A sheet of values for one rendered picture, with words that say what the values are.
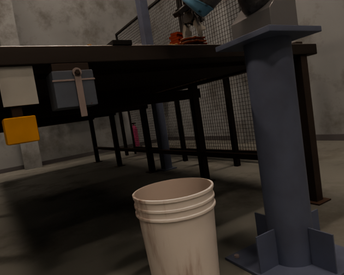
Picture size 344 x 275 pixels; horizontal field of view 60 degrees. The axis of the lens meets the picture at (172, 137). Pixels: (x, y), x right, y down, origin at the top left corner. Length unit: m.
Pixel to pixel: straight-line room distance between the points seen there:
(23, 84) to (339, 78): 3.66
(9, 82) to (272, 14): 0.87
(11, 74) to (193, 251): 0.80
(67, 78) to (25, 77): 0.12
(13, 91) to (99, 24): 6.30
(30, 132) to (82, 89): 0.21
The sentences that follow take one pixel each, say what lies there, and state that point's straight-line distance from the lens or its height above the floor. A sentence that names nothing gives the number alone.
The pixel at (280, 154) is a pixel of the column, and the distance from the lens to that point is 1.14.
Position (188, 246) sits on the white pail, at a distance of 1.05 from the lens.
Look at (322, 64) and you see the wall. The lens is 4.27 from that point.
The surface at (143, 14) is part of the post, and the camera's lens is 3.62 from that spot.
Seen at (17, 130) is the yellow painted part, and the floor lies 0.66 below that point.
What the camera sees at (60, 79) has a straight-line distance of 1.04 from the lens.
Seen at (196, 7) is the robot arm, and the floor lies 1.00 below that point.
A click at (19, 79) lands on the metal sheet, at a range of 1.05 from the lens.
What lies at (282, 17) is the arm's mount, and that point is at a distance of 1.18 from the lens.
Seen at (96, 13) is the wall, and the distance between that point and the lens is 7.34.
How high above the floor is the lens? 0.64
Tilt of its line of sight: 5 degrees down
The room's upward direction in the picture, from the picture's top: 9 degrees counter-clockwise
